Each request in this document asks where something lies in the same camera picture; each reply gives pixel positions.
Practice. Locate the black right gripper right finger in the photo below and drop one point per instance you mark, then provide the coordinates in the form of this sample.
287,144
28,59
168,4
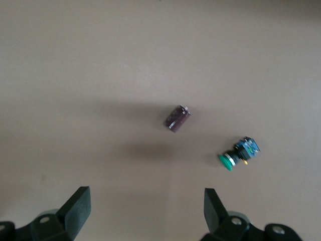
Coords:
215,213

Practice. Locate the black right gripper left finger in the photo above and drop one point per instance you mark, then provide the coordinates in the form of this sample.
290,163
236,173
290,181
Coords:
75,208

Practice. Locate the green push button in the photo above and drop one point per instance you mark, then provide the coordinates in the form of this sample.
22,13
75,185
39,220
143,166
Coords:
238,154

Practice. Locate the dark purple capacitor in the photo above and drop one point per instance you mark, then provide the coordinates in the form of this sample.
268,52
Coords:
177,119

